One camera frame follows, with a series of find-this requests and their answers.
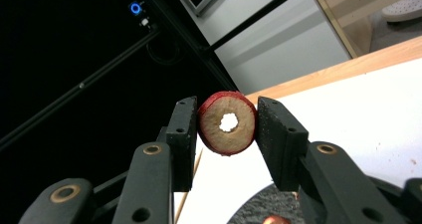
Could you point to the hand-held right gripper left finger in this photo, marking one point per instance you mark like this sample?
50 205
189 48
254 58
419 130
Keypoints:
180 144

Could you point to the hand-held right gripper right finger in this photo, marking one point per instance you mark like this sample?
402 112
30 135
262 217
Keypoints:
282 144

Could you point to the red cored hawthorn slice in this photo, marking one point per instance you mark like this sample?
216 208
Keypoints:
275 220
212 131

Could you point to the thin bamboo skewer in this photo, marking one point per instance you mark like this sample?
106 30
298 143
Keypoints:
182 204

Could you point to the black round plate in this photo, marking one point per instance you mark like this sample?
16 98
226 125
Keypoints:
258 204

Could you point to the wooden table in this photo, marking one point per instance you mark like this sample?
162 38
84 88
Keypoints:
331 73

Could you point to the white board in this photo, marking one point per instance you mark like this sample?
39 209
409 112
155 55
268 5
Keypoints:
365 111

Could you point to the white cabinet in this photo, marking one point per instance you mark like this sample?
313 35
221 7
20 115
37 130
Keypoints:
282 51

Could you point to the black metal stand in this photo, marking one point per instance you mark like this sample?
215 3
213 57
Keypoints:
185 38

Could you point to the grey framed panel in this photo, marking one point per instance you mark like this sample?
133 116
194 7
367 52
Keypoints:
202 1

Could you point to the white perforated slipper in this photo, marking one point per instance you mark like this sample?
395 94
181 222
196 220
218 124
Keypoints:
404 8

